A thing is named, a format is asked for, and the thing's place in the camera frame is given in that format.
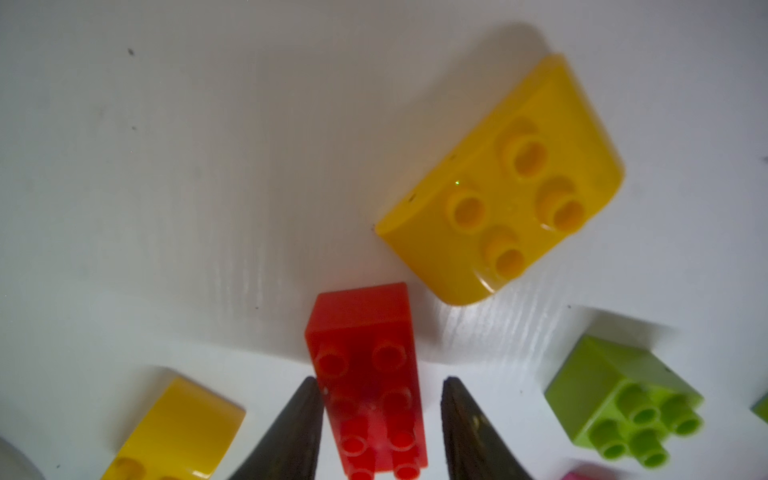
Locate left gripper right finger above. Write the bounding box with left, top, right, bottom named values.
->
left=440, top=376, right=532, bottom=480

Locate yellow lego brick upper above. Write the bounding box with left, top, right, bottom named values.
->
left=375, top=54, right=624, bottom=306

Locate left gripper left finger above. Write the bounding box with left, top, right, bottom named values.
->
left=230, top=376, right=324, bottom=480

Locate green lego brick middle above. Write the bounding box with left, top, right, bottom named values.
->
left=751, top=393, right=768, bottom=423

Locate red lego brick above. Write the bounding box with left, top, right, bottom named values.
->
left=305, top=283, right=428, bottom=479

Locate yellow lego brick lower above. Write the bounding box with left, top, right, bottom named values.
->
left=102, top=377, right=246, bottom=479

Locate green lego brick left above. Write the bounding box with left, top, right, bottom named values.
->
left=545, top=335, right=704, bottom=470

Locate green lego brick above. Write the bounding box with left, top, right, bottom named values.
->
left=545, top=335, right=704, bottom=470
left=751, top=393, right=768, bottom=423

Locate pink lego brick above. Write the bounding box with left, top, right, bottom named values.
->
left=561, top=468, right=615, bottom=480

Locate yellow lego brick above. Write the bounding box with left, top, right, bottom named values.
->
left=375, top=54, right=624, bottom=306
left=102, top=377, right=246, bottom=479

